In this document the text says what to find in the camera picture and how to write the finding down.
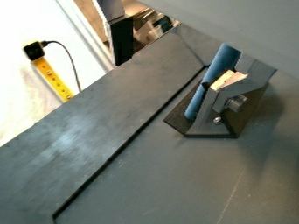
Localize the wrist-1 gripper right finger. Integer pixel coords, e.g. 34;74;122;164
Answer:
193;52;277;136

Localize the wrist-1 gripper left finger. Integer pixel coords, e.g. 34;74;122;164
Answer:
94;0;133;66

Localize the light blue square-circle object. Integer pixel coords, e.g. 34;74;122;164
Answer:
184;44;240;120

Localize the black curved regrasp fixture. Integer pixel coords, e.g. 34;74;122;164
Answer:
162;85;266;138

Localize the yellow power strip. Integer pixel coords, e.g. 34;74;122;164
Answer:
31;57;73;102

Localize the black plug with cable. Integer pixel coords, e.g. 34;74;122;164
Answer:
22;40;81;91

